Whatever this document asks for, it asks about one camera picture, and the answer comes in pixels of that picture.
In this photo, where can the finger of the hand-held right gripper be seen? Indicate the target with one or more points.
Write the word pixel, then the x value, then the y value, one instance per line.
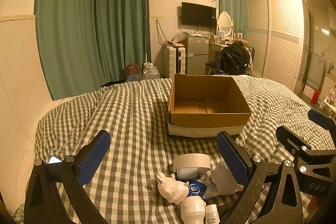
pixel 290 137
pixel 321 120

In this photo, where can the white oval mirror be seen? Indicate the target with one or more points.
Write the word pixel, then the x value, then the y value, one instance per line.
pixel 225 23

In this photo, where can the clear plastic bag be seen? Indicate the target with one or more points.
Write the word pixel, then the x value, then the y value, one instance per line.
pixel 180 35

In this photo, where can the black wall television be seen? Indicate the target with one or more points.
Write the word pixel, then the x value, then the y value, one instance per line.
pixel 198 14

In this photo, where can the clear water jug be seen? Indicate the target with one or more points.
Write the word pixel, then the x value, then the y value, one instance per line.
pixel 151 73

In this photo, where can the red fire extinguisher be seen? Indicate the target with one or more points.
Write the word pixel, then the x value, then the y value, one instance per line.
pixel 315 96

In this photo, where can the floral bag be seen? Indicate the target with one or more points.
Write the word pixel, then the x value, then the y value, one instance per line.
pixel 132 69

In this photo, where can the grey checked blanket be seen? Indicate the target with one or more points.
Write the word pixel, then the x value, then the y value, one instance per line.
pixel 131 121

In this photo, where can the pale blue earbud case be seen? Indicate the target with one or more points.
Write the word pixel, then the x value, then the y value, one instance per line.
pixel 186 174

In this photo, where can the black clothes pile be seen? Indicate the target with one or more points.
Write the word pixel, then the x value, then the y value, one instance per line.
pixel 233 57

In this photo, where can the white suitcase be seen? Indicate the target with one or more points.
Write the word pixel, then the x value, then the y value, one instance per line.
pixel 172 61

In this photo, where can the blue tissue packet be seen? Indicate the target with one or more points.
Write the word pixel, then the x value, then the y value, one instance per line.
pixel 202 188

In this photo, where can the small white bottle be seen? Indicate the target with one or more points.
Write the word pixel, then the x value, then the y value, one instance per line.
pixel 212 213

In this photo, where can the cardboard box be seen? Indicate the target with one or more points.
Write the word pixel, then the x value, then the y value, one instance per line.
pixel 210 121

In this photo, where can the cardboard tape roll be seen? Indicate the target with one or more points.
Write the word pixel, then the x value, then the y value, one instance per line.
pixel 191 161

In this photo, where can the smartphone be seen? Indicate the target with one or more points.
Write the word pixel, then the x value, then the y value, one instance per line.
pixel 53 160

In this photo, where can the white louvred wardrobe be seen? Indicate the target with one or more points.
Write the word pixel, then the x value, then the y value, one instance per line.
pixel 278 37

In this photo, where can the silver mini fridge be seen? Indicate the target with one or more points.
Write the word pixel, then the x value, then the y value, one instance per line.
pixel 197 56

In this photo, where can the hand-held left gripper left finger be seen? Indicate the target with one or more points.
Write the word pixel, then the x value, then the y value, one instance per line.
pixel 94 158

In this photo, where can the white rabbit figurine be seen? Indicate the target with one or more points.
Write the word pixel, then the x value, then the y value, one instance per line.
pixel 170 190

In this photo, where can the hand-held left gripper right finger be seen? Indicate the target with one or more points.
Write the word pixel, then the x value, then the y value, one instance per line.
pixel 233 158

